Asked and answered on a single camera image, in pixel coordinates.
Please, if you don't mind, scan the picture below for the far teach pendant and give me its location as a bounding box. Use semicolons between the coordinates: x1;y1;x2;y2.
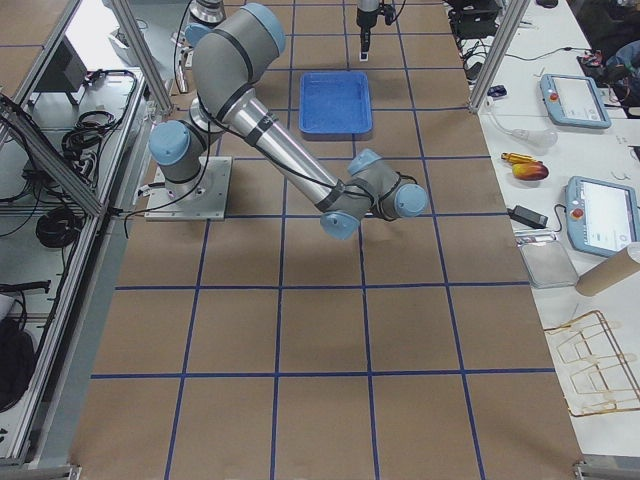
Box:
539;74;611;130

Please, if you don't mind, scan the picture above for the teach pendant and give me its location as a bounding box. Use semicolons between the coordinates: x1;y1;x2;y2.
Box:
565;176;639;257
539;74;611;130

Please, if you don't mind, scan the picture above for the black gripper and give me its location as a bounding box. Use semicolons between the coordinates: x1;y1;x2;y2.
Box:
356;0;379;56

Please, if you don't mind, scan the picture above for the cardboard tube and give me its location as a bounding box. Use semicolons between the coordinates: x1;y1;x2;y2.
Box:
575;242;639;296

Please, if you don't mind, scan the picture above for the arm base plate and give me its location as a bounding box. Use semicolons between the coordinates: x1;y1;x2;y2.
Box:
144;156;233;221

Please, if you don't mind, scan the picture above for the red yellow mango toy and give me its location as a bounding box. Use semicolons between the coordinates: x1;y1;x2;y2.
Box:
511;162;549;181

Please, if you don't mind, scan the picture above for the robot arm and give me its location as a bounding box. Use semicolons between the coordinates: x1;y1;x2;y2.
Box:
149;3;428;239
184;1;398;62

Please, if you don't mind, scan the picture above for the black power adapter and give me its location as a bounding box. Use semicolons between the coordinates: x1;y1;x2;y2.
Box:
507;205;548;229

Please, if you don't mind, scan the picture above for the near teach pendant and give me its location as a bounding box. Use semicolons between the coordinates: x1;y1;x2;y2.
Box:
565;176;639;257

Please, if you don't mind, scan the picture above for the blue plastic tray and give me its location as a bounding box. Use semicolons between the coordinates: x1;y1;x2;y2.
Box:
299;71;373;135

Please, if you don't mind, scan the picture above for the grey metal tin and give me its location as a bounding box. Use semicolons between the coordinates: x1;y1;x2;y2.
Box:
519;241;578;289

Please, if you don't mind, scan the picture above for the aluminium frame post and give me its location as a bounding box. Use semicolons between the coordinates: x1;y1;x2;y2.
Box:
468;0;529;114

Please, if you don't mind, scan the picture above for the gold wire rack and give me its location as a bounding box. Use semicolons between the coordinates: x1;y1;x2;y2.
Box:
544;310;639;418

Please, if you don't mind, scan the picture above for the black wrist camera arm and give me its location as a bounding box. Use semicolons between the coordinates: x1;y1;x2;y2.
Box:
378;1;404;26

